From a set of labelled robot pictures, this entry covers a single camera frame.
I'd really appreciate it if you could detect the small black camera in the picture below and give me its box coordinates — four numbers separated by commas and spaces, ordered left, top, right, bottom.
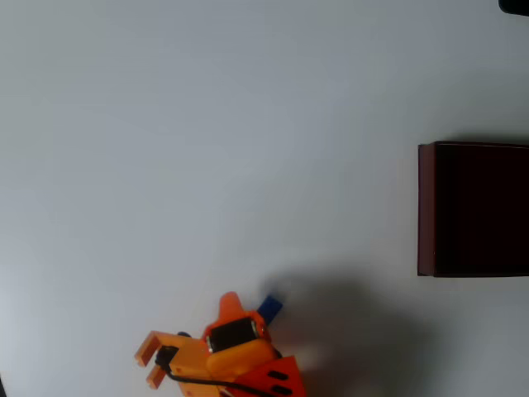
155, 346, 180, 367

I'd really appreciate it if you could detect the dark red box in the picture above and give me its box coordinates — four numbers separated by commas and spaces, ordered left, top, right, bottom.
417, 140, 529, 278

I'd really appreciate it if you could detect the orange camera mount bracket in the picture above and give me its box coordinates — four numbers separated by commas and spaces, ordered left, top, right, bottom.
134, 330, 220, 397

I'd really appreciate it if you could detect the black object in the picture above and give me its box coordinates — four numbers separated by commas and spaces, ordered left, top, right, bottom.
498, 0, 529, 16

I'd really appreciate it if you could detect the small blue block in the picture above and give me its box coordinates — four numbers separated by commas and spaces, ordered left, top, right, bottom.
255, 294, 284, 326

